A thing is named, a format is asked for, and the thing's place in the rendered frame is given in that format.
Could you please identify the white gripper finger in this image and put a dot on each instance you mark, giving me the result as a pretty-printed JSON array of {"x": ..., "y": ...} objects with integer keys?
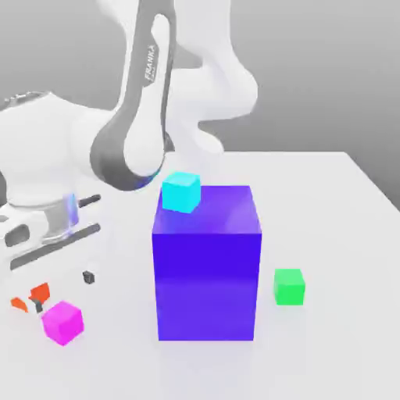
[
  {"x": 37, "y": 304},
  {"x": 88, "y": 277}
]

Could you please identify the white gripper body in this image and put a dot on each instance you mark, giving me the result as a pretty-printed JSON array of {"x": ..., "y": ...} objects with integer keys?
[{"x": 62, "y": 250}]

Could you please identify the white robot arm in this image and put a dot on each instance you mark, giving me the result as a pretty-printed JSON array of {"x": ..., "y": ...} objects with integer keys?
[{"x": 47, "y": 140}]

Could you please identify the small red cube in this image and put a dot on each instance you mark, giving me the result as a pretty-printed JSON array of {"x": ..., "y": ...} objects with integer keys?
[{"x": 40, "y": 290}]

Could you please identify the small magenta cube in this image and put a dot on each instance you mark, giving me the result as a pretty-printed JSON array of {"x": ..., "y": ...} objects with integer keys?
[{"x": 62, "y": 323}]

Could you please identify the small cyan cube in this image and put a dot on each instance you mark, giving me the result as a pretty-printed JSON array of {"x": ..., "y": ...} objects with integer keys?
[{"x": 180, "y": 193}]

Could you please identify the small green cube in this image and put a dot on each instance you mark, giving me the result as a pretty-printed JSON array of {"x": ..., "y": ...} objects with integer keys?
[{"x": 289, "y": 287}]

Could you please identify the large purple box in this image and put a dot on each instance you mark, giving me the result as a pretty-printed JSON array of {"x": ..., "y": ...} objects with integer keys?
[{"x": 206, "y": 281}]

